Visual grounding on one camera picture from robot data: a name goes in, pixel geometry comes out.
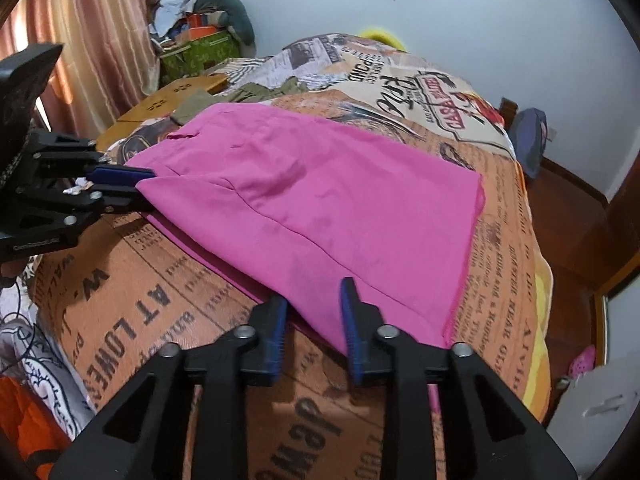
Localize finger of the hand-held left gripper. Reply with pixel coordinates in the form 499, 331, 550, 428
0, 183, 157, 263
27, 131, 157, 187

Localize striped pink curtain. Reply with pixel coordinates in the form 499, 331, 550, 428
0, 0, 173, 136

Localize green patterned box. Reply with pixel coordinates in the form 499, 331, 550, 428
159, 30, 242, 88

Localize pink slipper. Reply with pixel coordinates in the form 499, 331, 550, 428
569, 346, 597, 377

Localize pink pants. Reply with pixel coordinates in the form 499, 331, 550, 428
125, 103, 487, 356

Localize white plastic object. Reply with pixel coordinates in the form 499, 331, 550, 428
547, 347, 640, 480

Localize orange cloth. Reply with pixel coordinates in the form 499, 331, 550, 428
0, 375, 71, 471

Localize printed blanket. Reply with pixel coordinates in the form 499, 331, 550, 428
35, 33, 553, 480

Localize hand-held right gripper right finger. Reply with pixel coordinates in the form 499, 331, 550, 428
340, 276, 577, 480

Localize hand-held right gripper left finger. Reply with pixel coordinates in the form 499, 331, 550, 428
50, 296, 289, 480

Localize olive green garment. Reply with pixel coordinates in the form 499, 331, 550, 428
170, 76, 313, 126

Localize white patterned cloth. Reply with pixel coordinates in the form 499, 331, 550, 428
0, 255, 98, 441

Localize yellow round object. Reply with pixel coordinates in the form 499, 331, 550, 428
359, 27, 408, 52

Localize blue grey backpack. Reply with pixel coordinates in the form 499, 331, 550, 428
509, 107, 551, 179

